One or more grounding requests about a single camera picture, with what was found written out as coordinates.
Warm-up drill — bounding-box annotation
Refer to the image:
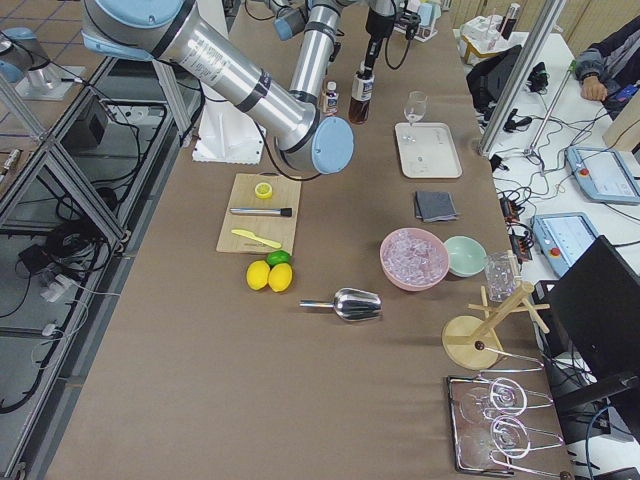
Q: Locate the tea bottle front left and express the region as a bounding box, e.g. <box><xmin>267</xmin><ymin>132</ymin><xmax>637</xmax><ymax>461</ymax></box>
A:
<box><xmin>321</xmin><ymin>81</ymin><xmax>339</xmax><ymax>116</ymax></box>

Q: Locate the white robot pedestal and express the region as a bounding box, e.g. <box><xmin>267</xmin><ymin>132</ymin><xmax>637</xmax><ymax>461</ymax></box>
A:
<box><xmin>191</xmin><ymin>0</ymin><xmax>265</xmax><ymax>165</ymax></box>

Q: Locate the yellow plastic knife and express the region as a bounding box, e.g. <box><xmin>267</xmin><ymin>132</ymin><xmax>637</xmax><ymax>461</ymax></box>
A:
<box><xmin>231</xmin><ymin>228</ymin><xmax>282</xmax><ymax>249</ymax></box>

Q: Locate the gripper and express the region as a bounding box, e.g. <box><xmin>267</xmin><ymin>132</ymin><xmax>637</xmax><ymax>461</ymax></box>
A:
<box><xmin>361</xmin><ymin>0</ymin><xmax>398</xmax><ymax>79</ymax></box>

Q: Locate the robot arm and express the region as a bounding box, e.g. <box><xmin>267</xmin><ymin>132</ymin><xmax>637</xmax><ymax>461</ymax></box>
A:
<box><xmin>274</xmin><ymin>1</ymin><xmax>400</xmax><ymax>105</ymax></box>
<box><xmin>82</xmin><ymin>1</ymin><xmax>354</xmax><ymax>174</ymax></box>

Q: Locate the bamboo cutting board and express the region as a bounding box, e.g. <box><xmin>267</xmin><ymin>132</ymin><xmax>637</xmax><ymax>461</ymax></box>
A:
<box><xmin>216</xmin><ymin>173</ymin><xmax>302</xmax><ymax>254</ymax></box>

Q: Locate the yellow lemon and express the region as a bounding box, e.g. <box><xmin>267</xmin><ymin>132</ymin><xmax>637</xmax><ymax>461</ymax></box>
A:
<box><xmin>268</xmin><ymin>263</ymin><xmax>293</xmax><ymax>293</ymax></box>
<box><xmin>245</xmin><ymin>260</ymin><xmax>271</xmax><ymax>291</ymax></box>

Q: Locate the blue teach pendant near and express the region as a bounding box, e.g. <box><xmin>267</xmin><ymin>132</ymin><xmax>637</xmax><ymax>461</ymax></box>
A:
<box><xmin>531</xmin><ymin>212</ymin><xmax>599</xmax><ymax>277</ymax></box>

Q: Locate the steel muddler black tip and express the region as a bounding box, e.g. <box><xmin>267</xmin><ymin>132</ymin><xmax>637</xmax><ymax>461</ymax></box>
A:
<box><xmin>229</xmin><ymin>207</ymin><xmax>293</xmax><ymax>218</ymax></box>

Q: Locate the black glass holder tray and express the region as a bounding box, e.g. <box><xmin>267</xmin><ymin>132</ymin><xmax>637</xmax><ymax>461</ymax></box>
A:
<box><xmin>445</xmin><ymin>354</ymin><xmax>573</xmax><ymax>479</ymax></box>

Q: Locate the cream rabbit tray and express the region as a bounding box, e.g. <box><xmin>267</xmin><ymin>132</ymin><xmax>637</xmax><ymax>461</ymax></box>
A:
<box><xmin>394</xmin><ymin>122</ymin><xmax>462</xmax><ymax>179</ymax></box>

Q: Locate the aluminium frame post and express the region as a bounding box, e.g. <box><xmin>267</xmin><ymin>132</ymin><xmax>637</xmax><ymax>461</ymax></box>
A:
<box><xmin>478</xmin><ymin>0</ymin><xmax>566</xmax><ymax>158</ymax></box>

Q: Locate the clear wine glass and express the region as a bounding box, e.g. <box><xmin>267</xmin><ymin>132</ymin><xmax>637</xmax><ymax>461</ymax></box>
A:
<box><xmin>404</xmin><ymin>91</ymin><xmax>427</xmax><ymax>143</ymax></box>

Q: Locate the metal ice scoop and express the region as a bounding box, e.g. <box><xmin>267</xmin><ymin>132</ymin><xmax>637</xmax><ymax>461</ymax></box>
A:
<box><xmin>299</xmin><ymin>288</ymin><xmax>382</xmax><ymax>322</ymax></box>

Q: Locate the half lemon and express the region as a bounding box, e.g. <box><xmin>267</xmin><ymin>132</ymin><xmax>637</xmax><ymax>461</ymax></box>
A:
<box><xmin>254</xmin><ymin>182</ymin><xmax>273</xmax><ymax>200</ymax></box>

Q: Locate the black monitor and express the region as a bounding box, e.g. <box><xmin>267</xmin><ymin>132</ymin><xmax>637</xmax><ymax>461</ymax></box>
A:
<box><xmin>549</xmin><ymin>235</ymin><xmax>639</xmax><ymax>430</ymax></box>

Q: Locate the grey folded cloth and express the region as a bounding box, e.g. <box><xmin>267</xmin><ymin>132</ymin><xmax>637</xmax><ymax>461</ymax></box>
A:
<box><xmin>414</xmin><ymin>190</ymin><xmax>458</xmax><ymax>223</ymax></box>

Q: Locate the clear glass mug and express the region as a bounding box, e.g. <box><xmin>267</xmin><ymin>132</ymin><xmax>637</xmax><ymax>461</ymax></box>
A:
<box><xmin>484</xmin><ymin>251</ymin><xmax>518</xmax><ymax>302</ymax></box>

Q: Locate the tea bottle white cap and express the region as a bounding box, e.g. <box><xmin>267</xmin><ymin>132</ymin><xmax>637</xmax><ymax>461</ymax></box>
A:
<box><xmin>348</xmin><ymin>71</ymin><xmax>375</xmax><ymax>124</ymax></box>

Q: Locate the blue teach pendant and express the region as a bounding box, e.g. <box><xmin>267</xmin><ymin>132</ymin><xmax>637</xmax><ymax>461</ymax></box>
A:
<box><xmin>531</xmin><ymin>212</ymin><xmax>599</xmax><ymax>277</ymax></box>
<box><xmin>566</xmin><ymin>146</ymin><xmax>639</xmax><ymax>205</ymax></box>

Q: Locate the green lime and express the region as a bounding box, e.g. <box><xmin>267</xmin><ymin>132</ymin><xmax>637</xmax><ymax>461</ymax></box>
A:
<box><xmin>266</xmin><ymin>250</ymin><xmax>291</xmax><ymax>267</ymax></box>

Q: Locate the pink bowl of ice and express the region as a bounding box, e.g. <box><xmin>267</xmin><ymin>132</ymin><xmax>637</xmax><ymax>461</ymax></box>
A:
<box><xmin>379</xmin><ymin>228</ymin><xmax>450</xmax><ymax>292</ymax></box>

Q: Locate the wooden cup tree stand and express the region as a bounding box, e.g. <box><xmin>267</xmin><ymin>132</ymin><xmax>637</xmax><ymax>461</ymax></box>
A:
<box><xmin>442</xmin><ymin>261</ymin><xmax>550</xmax><ymax>371</ymax></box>

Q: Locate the blue teach pendant far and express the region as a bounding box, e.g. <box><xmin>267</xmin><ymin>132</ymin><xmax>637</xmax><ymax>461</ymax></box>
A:
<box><xmin>566</xmin><ymin>146</ymin><xmax>639</xmax><ymax>205</ymax></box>

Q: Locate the green bowl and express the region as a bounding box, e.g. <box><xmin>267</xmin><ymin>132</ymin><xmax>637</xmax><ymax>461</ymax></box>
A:
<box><xmin>444</xmin><ymin>236</ymin><xmax>487</xmax><ymax>278</ymax></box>

